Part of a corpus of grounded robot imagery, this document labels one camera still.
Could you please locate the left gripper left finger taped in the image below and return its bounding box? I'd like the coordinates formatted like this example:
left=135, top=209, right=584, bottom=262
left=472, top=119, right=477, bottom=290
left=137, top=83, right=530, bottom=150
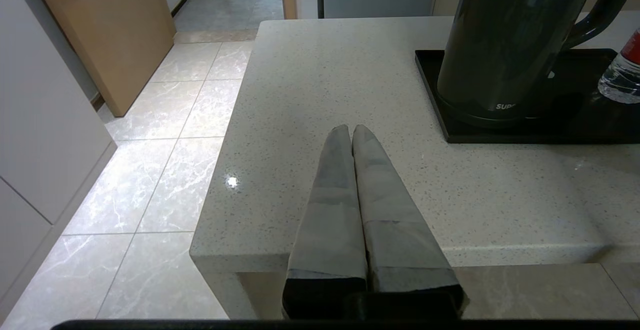
left=282, top=124, right=369, bottom=298

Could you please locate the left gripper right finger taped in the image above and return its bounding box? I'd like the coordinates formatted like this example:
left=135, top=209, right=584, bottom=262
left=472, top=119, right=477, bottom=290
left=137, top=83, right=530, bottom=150
left=352, top=124, right=469, bottom=301

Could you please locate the black electric kettle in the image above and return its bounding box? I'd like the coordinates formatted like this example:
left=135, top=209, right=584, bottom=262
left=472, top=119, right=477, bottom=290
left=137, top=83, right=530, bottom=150
left=437, top=0, right=640, bottom=130

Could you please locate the clear water bottle red cap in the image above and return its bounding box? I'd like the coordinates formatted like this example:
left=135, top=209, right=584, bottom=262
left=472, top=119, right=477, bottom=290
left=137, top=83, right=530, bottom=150
left=597, top=29, right=640, bottom=105

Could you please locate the black rectangular serving tray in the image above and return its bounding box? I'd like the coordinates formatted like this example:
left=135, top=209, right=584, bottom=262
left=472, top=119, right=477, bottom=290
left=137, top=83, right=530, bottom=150
left=414, top=48, right=640, bottom=145

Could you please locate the light wooden door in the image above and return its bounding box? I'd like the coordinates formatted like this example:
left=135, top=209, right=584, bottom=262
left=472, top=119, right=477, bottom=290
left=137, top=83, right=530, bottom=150
left=27, top=0, right=177, bottom=118

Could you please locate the white storage cabinet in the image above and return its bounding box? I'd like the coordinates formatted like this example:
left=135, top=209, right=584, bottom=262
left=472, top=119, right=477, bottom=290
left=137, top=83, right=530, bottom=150
left=0, top=0, right=118, bottom=316

